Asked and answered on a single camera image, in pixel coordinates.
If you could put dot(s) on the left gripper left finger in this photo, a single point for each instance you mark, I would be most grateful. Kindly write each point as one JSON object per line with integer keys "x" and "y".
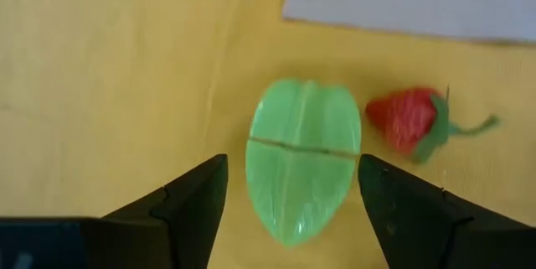
{"x": 188, "y": 202}

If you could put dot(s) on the light green toy leaf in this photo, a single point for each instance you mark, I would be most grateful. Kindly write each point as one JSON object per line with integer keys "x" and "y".
{"x": 301, "y": 177}

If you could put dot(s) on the yellow cloth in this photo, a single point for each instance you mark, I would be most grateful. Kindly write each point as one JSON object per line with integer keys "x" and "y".
{"x": 104, "y": 93}

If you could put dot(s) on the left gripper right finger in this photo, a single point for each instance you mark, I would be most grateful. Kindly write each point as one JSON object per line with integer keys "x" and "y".
{"x": 419, "y": 218}

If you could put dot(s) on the red toy strawberry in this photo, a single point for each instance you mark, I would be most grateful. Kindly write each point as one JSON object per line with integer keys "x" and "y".
{"x": 402, "y": 118}

